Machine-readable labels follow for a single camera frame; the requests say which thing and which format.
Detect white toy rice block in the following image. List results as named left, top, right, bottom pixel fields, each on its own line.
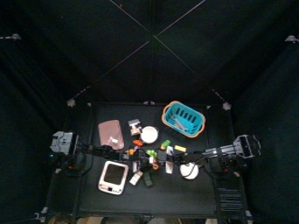
left=164, top=160, right=175, bottom=175

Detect green and orange toy vegetable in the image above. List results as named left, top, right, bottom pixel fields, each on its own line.
left=159, top=139, right=172, bottom=151

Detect yellow flat toy piece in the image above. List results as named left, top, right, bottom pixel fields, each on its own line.
left=172, top=144, right=189, bottom=153

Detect white round toy dish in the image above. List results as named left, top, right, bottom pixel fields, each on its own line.
left=179, top=162, right=201, bottom=180

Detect white round bowl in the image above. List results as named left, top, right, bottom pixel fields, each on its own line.
left=139, top=125, right=160, bottom=144

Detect pink cutting board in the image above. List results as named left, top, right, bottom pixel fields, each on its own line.
left=98, top=119, right=127, bottom=151

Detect white toy tablet scale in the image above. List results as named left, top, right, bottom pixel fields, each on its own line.
left=98, top=159, right=130, bottom=196

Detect teal toy shopping basket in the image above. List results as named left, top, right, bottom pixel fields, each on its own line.
left=162, top=100, right=207, bottom=139

